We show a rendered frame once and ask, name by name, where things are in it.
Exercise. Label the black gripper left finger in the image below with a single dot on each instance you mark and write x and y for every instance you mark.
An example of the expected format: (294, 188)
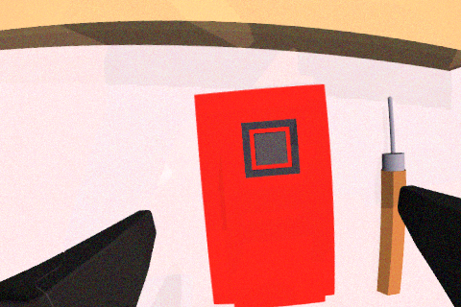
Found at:
(106, 270)

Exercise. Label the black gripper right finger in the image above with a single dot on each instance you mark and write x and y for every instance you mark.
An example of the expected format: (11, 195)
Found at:
(433, 220)

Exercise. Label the awl with brown wooden handle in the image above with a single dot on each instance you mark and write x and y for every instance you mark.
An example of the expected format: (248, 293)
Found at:
(392, 178)

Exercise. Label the tan wooden floor panel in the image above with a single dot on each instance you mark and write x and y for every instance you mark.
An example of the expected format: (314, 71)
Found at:
(413, 32)

